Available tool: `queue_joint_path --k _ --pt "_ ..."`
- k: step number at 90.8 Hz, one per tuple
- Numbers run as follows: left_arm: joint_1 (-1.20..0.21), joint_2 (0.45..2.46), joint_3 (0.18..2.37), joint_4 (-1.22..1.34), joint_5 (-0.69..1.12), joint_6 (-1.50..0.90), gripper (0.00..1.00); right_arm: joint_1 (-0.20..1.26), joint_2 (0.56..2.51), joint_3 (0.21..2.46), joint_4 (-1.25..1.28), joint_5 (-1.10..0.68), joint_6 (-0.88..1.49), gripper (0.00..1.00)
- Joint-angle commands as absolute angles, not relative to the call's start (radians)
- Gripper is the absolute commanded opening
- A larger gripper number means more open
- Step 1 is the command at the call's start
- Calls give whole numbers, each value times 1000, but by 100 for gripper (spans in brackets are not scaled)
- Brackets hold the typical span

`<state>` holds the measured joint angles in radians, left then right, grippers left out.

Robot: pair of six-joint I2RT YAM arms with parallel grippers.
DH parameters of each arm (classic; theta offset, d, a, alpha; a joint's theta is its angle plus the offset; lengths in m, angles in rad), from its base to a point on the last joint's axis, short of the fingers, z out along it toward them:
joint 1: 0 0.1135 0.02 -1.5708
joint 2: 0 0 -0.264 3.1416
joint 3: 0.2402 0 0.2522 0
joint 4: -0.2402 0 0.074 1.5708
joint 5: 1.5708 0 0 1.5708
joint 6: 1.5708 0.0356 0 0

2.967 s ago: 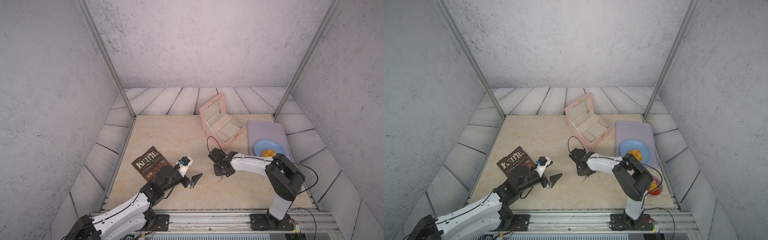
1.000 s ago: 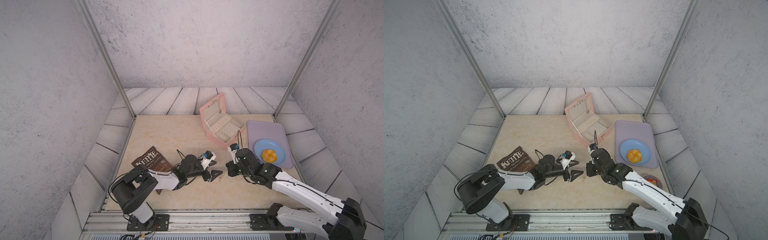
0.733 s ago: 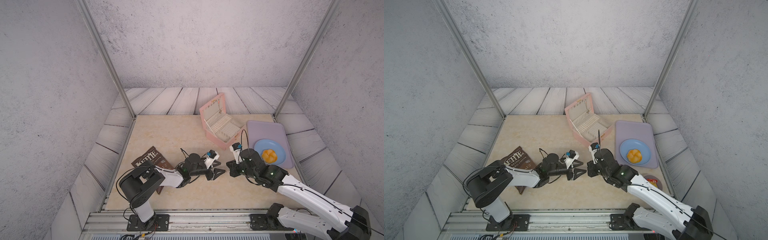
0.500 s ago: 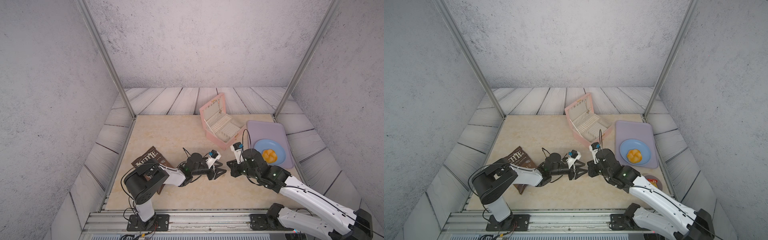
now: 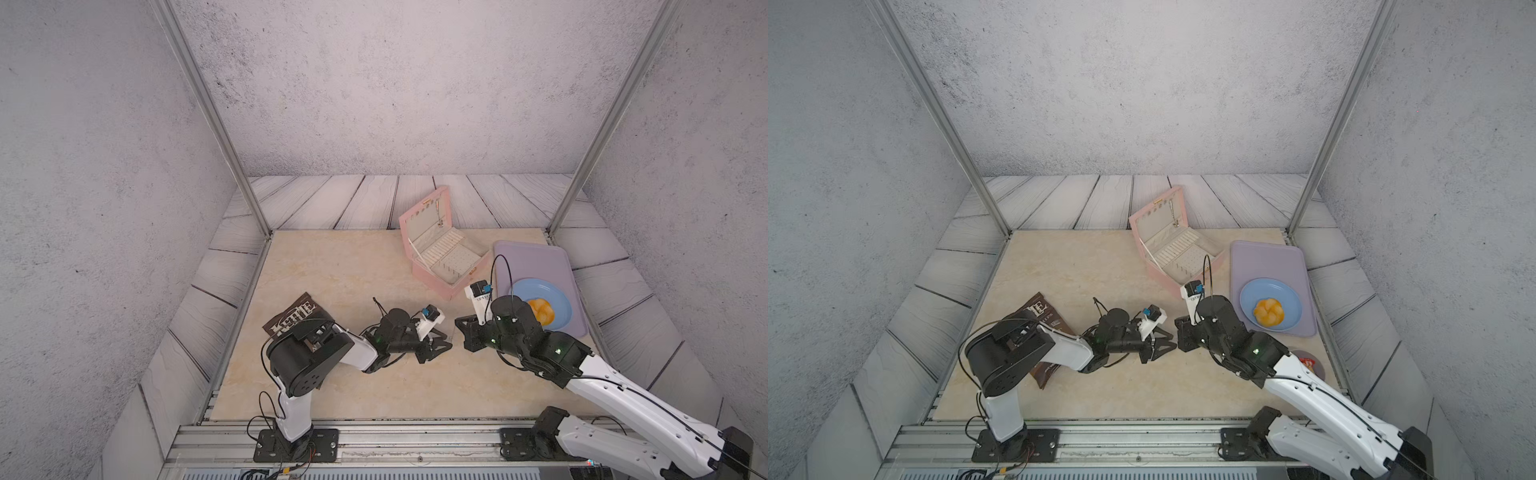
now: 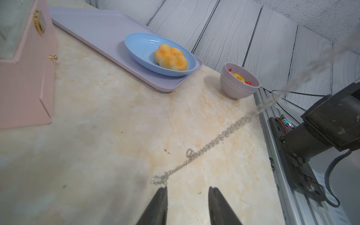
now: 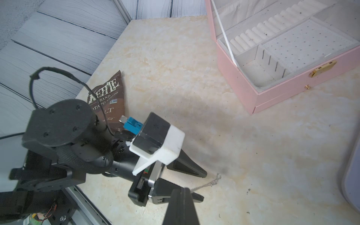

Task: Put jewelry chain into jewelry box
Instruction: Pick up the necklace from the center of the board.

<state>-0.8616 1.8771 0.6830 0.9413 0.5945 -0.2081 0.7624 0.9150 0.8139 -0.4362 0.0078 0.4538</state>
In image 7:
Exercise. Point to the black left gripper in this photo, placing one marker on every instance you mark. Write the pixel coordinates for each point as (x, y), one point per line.
(148, 185)

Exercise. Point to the brown kettle chips bag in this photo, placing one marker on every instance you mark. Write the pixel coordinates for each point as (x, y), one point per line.
(109, 102)

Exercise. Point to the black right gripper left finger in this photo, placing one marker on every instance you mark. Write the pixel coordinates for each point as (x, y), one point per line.
(175, 211)

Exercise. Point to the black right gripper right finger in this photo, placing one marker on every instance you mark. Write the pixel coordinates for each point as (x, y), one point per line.
(190, 214)

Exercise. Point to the pink jewelry box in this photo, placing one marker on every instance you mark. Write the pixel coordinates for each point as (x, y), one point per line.
(269, 51)

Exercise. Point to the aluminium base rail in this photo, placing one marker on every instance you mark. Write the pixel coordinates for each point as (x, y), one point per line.
(84, 208)

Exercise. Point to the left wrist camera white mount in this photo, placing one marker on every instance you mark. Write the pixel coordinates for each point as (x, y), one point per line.
(155, 140)

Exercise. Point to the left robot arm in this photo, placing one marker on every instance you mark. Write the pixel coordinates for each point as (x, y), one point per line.
(67, 141)

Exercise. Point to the lilac tray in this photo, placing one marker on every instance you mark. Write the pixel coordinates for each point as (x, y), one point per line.
(351, 179)

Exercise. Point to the silver left frame post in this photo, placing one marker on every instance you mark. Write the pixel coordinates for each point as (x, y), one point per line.
(123, 11)

